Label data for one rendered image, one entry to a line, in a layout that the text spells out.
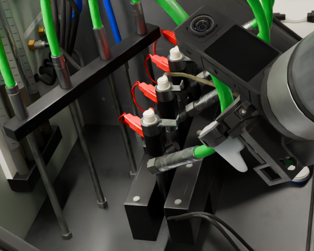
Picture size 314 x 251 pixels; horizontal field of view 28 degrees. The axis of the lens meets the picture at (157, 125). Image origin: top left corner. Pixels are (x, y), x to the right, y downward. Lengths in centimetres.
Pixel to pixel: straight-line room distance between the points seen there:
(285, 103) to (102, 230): 71
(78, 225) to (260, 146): 65
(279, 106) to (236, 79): 7
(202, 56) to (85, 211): 66
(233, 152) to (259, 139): 9
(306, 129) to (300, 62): 6
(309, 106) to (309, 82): 2
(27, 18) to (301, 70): 76
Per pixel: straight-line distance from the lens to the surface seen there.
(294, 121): 46
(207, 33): 55
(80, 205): 117
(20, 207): 113
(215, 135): 57
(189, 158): 72
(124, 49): 105
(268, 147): 55
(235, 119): 55
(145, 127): 87
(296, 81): 43
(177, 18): 61
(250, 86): 52
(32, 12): 115
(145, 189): 95
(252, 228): 107
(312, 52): 42
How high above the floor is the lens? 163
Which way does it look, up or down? 38 degrees down
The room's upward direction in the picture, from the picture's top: 12 degrees counter-clockwise
